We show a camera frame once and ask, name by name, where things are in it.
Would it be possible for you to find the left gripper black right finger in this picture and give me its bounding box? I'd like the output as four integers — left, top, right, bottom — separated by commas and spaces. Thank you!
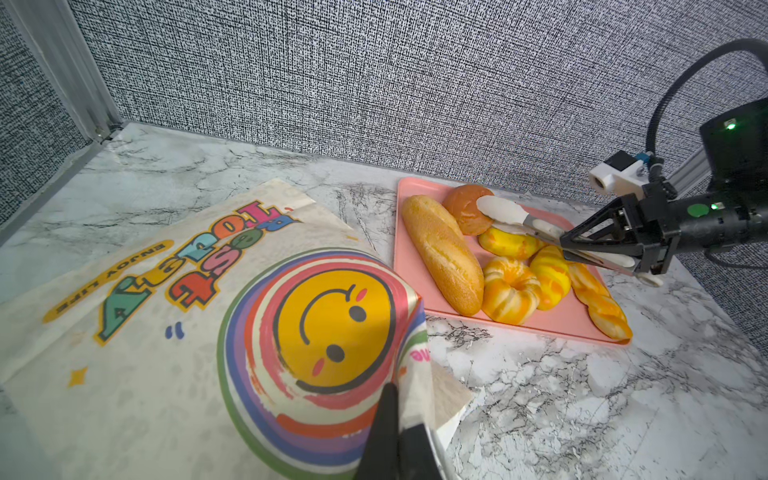
398, 423, 447, 480

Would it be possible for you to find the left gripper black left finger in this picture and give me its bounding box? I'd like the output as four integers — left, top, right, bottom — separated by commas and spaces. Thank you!
354, 383, 399, 480

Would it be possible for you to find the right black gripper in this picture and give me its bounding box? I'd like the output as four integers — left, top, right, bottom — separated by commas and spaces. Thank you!
560, 98, 767, 276

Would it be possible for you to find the long twisted fake bread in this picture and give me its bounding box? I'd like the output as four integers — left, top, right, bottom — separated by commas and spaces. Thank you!
568, 262, 633, 342

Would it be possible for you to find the yellow striped croissant fake bread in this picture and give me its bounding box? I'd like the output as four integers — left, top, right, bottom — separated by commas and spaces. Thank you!
530, 245, 571, 311

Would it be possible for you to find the round pumpkin-shaped fake bread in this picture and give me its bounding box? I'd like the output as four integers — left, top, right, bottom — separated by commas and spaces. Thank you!
481, 257, 541, 325

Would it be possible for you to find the oval yellow fake bread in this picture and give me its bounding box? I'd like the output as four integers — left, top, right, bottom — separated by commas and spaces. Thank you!
477, 227, 545, 261

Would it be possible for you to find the white paper bag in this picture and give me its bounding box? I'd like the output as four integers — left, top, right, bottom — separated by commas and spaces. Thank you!
1, 179, 454, 479

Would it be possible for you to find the round brown bun fake bread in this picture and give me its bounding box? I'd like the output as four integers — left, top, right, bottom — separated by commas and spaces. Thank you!
442, 185, 494, 236

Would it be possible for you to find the pink plastic tray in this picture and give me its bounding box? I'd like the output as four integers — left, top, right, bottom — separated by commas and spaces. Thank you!
392, 176, 631, 348

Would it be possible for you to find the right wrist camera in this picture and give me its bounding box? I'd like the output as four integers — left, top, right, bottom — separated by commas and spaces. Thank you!
588, 150, 649, 200

